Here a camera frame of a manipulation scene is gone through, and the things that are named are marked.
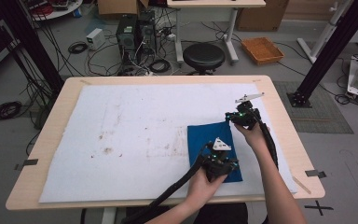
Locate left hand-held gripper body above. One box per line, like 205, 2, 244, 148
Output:
201, 136, 233, 183

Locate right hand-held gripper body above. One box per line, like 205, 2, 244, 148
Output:
234, 91, 266, 132

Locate blue printed t-shirt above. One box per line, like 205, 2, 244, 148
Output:
186, 119, 244, 184

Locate person's right hand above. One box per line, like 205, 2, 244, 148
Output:
233, 121, 271, 151

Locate person's left hand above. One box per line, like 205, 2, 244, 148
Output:
184, 167, 228, 213

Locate person's dark trousers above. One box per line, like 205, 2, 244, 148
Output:
120, 203, 269, 224

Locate black round stool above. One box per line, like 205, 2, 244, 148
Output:
182, 42, 227, 77

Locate orange shallow tray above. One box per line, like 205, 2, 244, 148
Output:
240, 36, 285, 66

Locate thin wooden stick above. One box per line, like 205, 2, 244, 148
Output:
292, 175, 312, 196

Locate grey floor mat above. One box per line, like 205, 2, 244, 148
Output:
272, 80, 355, 135

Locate grey tape strip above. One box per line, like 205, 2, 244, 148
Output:
304, 169, 327, 179
14, 158, 40, 172

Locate white table mat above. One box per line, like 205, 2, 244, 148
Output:
38, 82, 299, 204

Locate black cross tape mark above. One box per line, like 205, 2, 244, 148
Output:
304, 200, 335, 217

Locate large closed cardboard box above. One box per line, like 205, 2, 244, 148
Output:
235, 0, 290, 33

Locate white metal stand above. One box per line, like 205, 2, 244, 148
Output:
296, 0, 354, 65

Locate white-legged wooden desk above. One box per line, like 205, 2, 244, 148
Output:
166, 0, 267, 65

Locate black computer tower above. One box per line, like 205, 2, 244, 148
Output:
137, 10, 158, 63
115, 13, 139, 68

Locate white table leg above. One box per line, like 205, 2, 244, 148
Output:
100, 207, 117, 224

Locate white power supply box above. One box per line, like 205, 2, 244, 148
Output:
85, 27, 106, 51

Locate light wooden table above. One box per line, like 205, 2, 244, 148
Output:
5, 74, 326, 212

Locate round white table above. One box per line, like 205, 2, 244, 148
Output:
21, 0, 84, 22

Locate right hand-held gripper black cable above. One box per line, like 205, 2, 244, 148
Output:
251, 107, 280, 171

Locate hand-held gripper black cable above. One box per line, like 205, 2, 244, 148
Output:
120, 144, 214, 224
251, 107, 280, 171

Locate left hand-held gripper black cable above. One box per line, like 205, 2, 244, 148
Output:
120, 144, 214, 224

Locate black metal frame post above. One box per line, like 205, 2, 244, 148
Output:
286, 0, 358, 108
0, 0, 66, 95

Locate small coiled black cable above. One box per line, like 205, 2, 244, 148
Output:
67, 40, 90, 55

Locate large coiled black cable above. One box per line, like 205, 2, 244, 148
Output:
0, 100, 23, 122

